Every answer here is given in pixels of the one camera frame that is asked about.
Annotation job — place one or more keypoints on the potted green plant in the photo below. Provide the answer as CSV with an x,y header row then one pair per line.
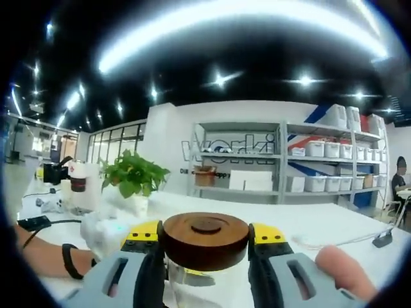
x,y
135,176

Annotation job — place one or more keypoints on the stack of white boxes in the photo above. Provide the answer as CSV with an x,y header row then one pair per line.
x,y
250,181

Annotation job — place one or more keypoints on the black stand base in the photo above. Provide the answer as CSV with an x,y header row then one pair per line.
x,y
382,240

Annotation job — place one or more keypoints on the row of white storage bins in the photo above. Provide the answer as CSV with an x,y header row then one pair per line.
x,y
330,150

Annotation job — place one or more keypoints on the brown wooden lid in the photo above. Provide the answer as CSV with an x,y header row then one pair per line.
x,y
205,250

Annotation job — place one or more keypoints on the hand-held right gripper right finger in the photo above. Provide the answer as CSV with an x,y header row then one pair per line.
x,y
277,282

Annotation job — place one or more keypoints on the black flat box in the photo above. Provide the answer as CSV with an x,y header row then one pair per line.
x,y
33,223

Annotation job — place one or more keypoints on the clear glass coffee can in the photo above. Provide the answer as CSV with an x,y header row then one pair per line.
x,y
205,288

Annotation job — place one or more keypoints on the brown cardboard box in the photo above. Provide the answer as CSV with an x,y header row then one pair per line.
x,y
205,178

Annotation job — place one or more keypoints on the black appliance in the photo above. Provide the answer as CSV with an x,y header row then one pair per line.
x,y
54,173

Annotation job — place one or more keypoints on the long ceiling strip light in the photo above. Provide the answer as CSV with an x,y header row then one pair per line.
x,y
160,35

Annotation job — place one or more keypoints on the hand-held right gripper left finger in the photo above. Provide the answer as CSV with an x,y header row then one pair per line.
x,y
93,285

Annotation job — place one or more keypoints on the white machine with red panel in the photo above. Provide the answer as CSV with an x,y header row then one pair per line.
x,y
91,192

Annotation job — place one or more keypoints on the grey shelf rack with bins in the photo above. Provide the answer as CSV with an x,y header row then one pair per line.
x,y
321,158

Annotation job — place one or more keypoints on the small white gadget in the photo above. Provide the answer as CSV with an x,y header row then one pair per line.
x,y
51,205

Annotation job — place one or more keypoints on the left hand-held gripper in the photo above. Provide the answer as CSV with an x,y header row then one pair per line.
x,y
102,234

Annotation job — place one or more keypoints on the white table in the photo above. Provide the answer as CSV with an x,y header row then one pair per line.
x,y
273,215

